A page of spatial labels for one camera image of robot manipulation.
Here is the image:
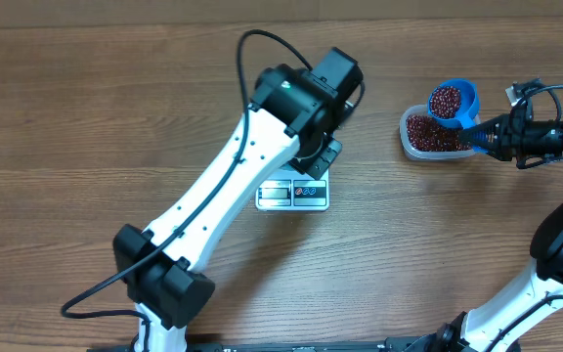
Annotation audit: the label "clear plastic container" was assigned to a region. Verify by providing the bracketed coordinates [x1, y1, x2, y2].
[399, 105, 476, 161]

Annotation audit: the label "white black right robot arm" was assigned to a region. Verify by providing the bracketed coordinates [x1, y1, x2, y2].
[409, 79, 563, 351]

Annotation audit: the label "white digital kitchen scale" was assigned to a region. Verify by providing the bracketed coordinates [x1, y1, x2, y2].
[255, 164, 330, 212]

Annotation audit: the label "blue measuring scoop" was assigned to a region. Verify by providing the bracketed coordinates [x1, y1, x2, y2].
[427, 79, 480, 132]

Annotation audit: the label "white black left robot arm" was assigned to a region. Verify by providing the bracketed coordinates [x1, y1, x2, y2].
[112, 48, 364, 351]

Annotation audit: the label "red adzuki beans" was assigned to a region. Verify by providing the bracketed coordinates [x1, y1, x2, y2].
[406, 114, 471, 152]

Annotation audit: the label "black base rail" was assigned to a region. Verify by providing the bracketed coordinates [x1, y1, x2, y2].
[85, 331, 522, 352]

